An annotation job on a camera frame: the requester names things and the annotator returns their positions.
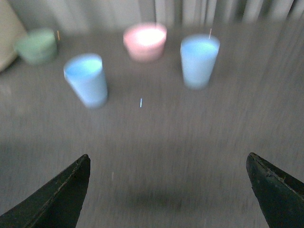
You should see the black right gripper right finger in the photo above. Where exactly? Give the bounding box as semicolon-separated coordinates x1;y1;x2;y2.
246;153;304;228

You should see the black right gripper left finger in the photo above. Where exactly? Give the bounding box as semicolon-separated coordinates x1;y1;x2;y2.
0;154;91;228

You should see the light blue cup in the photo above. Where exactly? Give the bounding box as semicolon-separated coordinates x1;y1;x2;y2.
64;53;108;108
180;34;220;90

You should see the green bowl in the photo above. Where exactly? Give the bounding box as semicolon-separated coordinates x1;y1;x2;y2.
13;28;57;65

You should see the cream toaster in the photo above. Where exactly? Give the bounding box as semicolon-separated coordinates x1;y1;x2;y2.
0;0;26;72

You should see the pink bowl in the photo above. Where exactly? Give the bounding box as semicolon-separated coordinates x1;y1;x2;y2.
123;22;167;62

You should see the grey curtain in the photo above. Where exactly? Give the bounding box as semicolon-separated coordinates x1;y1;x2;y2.
9;0;304;34

